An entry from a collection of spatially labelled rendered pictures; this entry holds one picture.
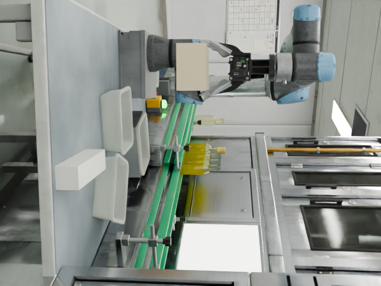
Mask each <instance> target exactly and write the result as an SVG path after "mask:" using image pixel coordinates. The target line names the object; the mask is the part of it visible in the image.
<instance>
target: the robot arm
mask: <svg viewBox="0 0 381 286"><path fill-rule="evenodd" d="M320 20H321V16H320V7H319V6H317V5H300V6H297V7H296V8H295V9H294V13H293V26H292V28H291V31H290V33H289V35H287V36H286V37H285V39H284V41H283V43H282V46H281V50H280V52H279V53H276V55H274V54H269V59H268V60H252V59H251V53H244V52H242V51H240V49H239V48H237V47H236V46H234V45H231V44H224V43H220V42H217V41H211V40H201V39H166V38H163V37H160V36H157V35H149V36H148V38H147V65H148V69H149V72H157V71H160V70H163V69H166V68H175V89H174V92H175V100H176V101H177V102H182V103H190V104H199V105H202V104H203V102H206V101H208V100H209V99H210V98H229V97H269V98H270V99H271V100H272V101H277V104H292V103H299V102H304V101H306V100H307V99H308V96H309V89H310V87H309V86H310V84H312V83H314V82H328V81H331V80H332V79H333V78H334V76H335V70H336V60H335V56H334V55H333V54H332V53H323V52H320ZM176 43H206V45H207V47H210V48H211V49H212V50H214V51H217V52H219V54H220V55H221V56H222V57H227V56H233V57H230V58H229V62H228V63H229V64H230V72H229V73H228V75H221V76H210V75H209V89H208V90H207V91H176Z"/></svg>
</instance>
